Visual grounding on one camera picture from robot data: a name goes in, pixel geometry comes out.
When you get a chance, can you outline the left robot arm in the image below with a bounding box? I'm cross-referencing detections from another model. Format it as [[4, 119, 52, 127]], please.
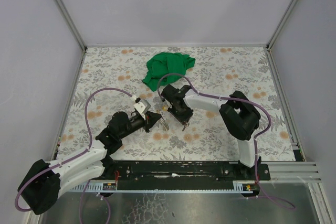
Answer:
[[17, 111, 162, 215]]

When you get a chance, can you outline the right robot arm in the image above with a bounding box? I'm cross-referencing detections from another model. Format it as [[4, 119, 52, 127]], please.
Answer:
[[161, 84, 261, 168]]

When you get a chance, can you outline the crumpled green cloth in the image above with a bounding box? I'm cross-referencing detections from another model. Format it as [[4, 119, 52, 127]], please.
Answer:
[[142, 52, 196, 92]]

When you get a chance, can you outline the floral patterned table mat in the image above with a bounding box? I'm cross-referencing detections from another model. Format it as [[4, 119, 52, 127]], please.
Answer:
[[58, 47, 296, 161]]

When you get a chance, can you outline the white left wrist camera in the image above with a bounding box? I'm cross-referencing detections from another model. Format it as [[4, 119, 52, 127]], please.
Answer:
[[133, 98, 151, 119]]

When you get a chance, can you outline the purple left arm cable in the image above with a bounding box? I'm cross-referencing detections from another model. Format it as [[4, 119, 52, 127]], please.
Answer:
[[14, 88, 137, 211]]

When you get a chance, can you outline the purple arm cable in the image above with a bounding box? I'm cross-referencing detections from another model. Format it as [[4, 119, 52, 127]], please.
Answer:
[[156, 73, 296, 210], [14, 88, 137, 211]]

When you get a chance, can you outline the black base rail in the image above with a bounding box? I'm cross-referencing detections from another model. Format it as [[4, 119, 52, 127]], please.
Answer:
[[99, 161, 270, 190]]

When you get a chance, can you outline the grey slotted cable duct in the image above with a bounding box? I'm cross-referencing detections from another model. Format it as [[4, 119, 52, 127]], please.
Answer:
[[69, 181, 117, 193]]

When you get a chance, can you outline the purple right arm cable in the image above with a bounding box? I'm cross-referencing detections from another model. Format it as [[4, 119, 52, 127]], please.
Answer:
[[156, 73, 296, 210]]

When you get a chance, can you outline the aluminium frame left post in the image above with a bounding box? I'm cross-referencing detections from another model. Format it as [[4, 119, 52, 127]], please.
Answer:
[[53, 0, 87, 51]]

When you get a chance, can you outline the aluminium frame post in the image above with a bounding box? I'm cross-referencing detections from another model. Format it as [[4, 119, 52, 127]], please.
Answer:
[[53, 0, 87, 51], [266, 0, 299, 50]]

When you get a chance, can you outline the aluminium frame right post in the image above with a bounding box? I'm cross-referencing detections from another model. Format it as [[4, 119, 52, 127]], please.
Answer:
[[266, 0, 299, 50]]

